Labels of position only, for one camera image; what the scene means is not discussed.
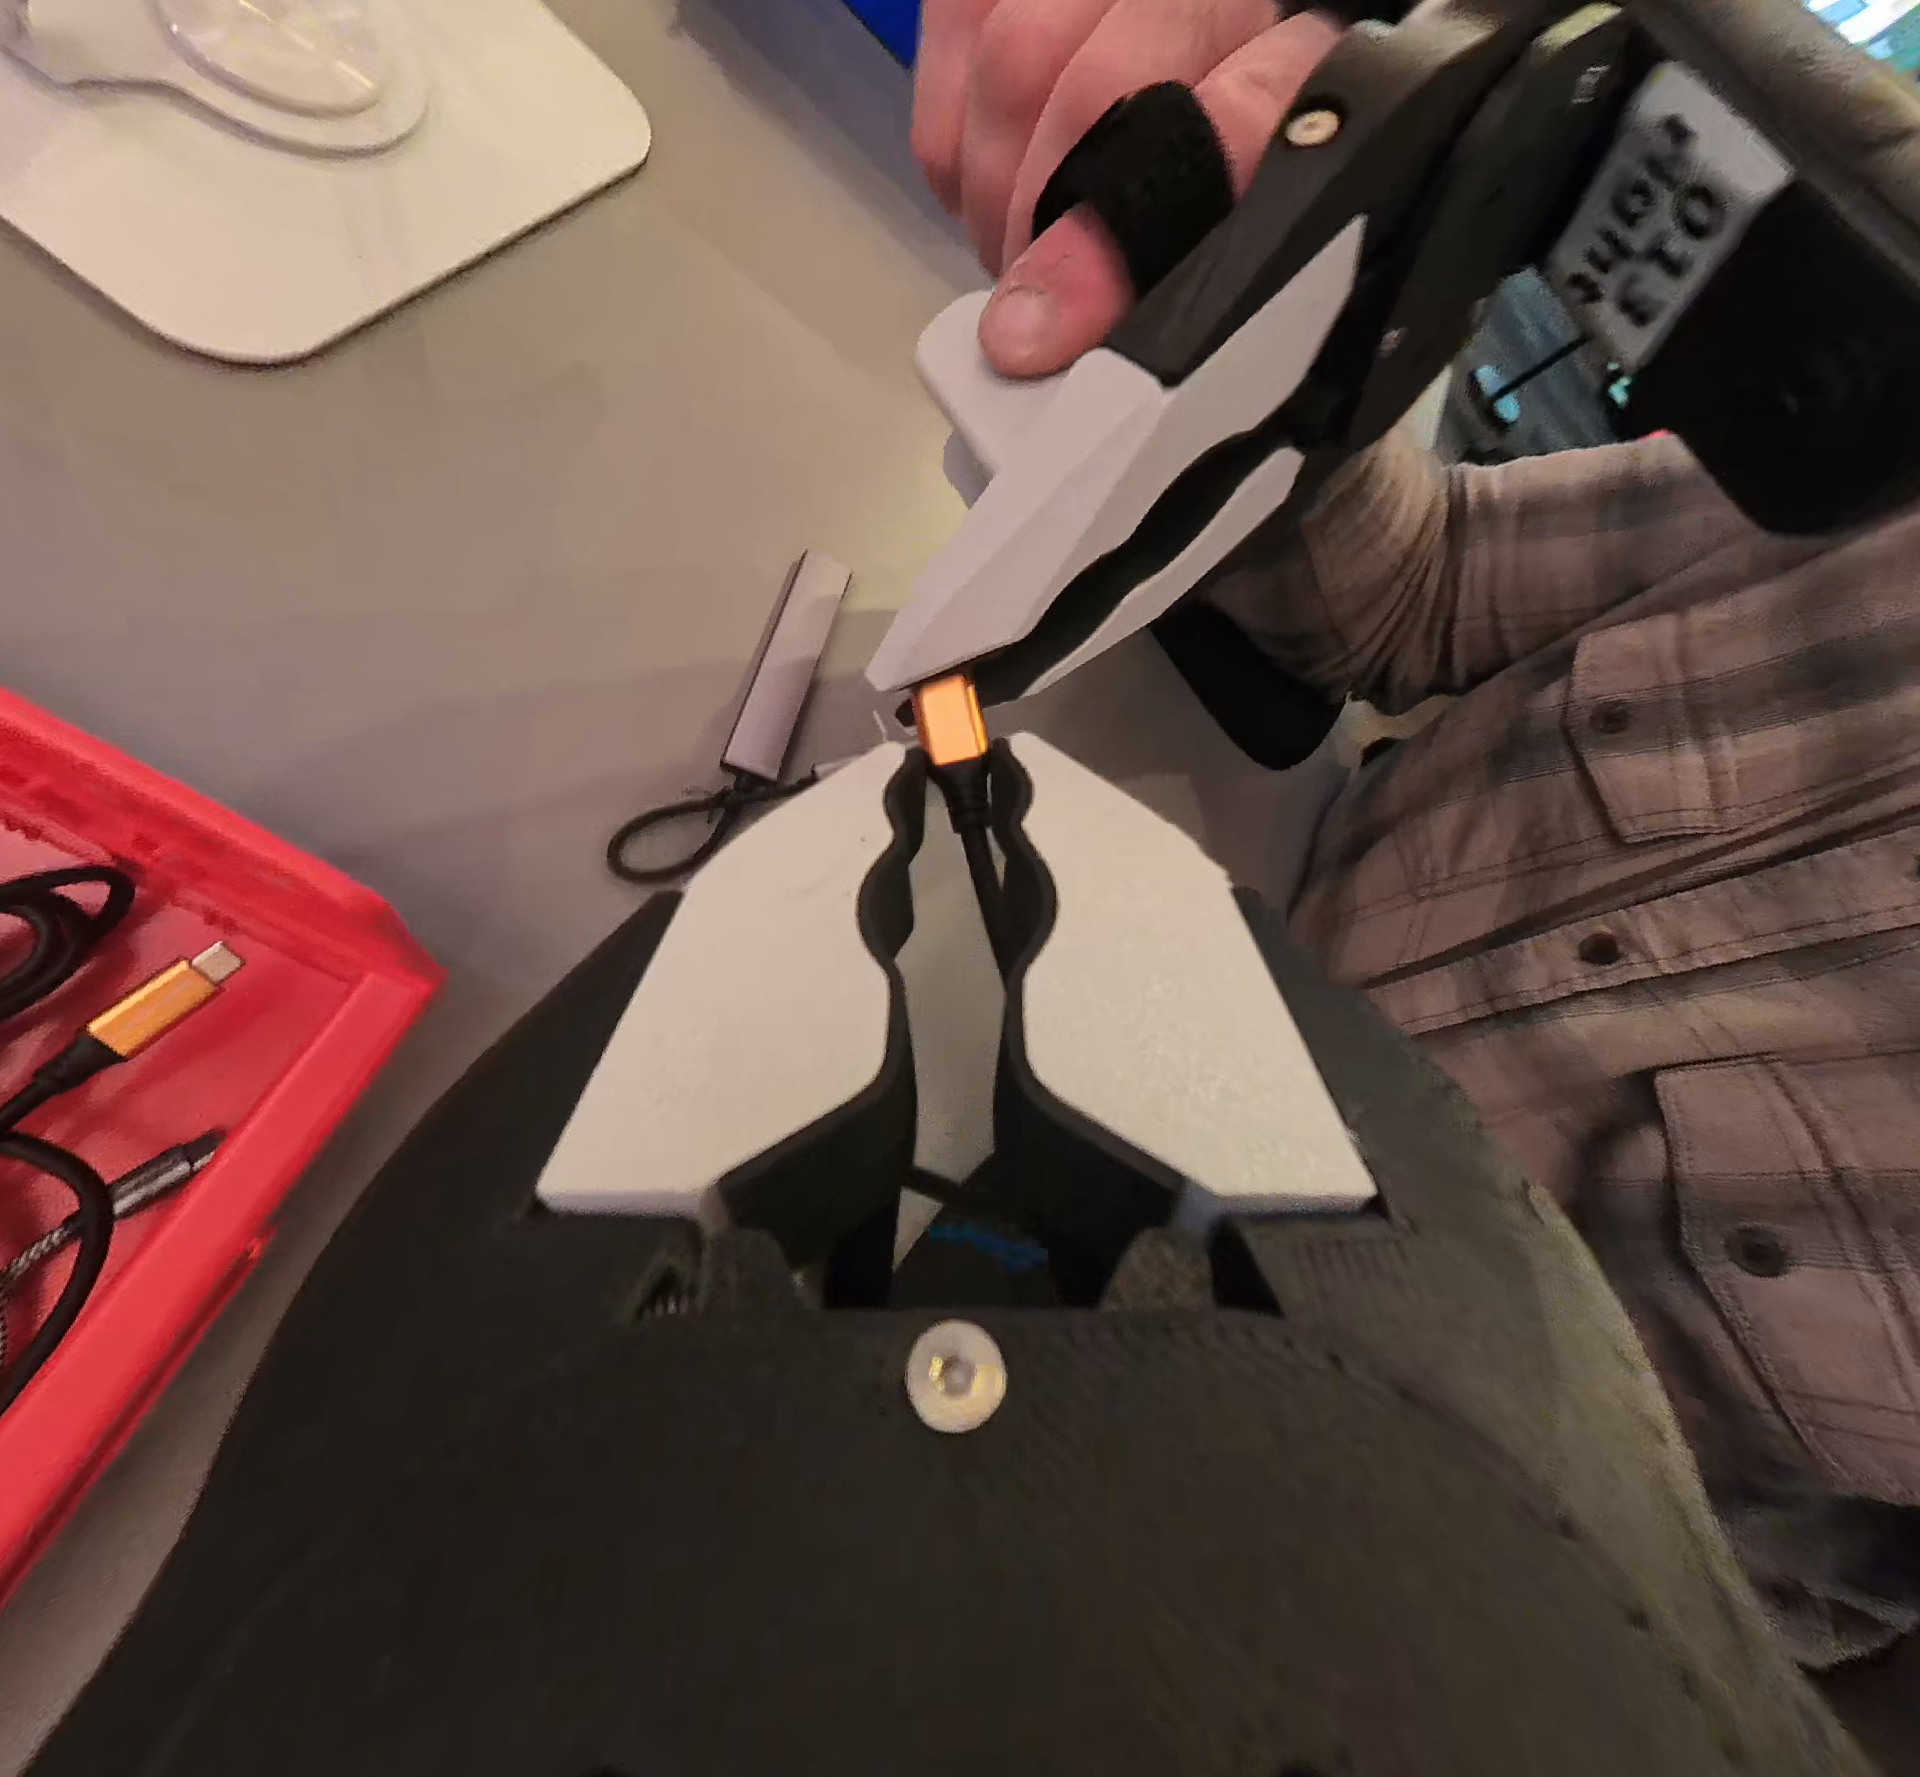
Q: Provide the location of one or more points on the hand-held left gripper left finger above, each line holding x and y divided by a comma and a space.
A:
736, 1042

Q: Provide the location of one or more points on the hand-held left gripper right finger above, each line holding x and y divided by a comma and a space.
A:
1187, 1042

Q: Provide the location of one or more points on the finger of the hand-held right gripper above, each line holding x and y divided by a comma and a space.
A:
1200, 563
1111, 487

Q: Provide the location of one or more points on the grey usb hub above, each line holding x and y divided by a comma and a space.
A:
787, 667

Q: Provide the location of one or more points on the red plastic bin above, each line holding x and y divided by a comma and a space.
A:
300, 1057

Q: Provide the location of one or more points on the person's right hand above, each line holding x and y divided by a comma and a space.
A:
1052, 37

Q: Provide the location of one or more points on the black cushion pad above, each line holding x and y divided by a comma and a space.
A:
1247, 698

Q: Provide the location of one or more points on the person's plaid shirt torso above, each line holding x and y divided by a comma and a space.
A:
1725, 1057

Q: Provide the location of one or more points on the white metal stand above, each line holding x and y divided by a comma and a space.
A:
452, 157

